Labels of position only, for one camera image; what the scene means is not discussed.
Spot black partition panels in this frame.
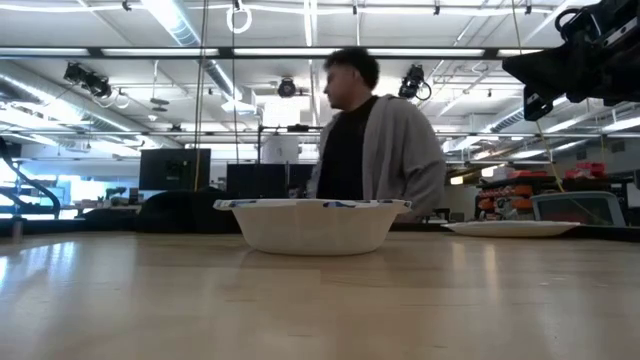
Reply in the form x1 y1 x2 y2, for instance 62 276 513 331
226 163 317 200

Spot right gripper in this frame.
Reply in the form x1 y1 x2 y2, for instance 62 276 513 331
502 0 640 104

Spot black overhead beam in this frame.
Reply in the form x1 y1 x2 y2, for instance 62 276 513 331
0 46 551 62

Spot white cable loop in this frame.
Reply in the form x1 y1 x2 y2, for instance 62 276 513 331
225 3 253 35

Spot shelf with orange bins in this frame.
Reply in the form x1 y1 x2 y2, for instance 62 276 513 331
474 160 640 222

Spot black ceiling reel with cable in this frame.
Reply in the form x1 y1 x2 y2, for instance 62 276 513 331
398 63 433 101

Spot black monitor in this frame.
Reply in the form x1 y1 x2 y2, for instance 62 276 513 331
138 148 212 192

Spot white paper bowl blue print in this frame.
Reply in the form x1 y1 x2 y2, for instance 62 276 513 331
213 198 413 257

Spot round black ceiling reel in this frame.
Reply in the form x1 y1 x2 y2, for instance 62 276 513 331
277 77 298 99

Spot hanging black cable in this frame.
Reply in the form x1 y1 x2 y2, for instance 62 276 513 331
193 0 210 192

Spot person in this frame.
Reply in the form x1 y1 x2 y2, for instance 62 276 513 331
305 47 448 224

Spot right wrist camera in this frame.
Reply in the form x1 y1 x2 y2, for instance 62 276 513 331
523 84 554 122

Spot black ceiling camera rig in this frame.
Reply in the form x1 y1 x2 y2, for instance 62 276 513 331
63 61 113 99

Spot silver ceiling duct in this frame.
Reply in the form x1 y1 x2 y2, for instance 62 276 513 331
139 0 244 101

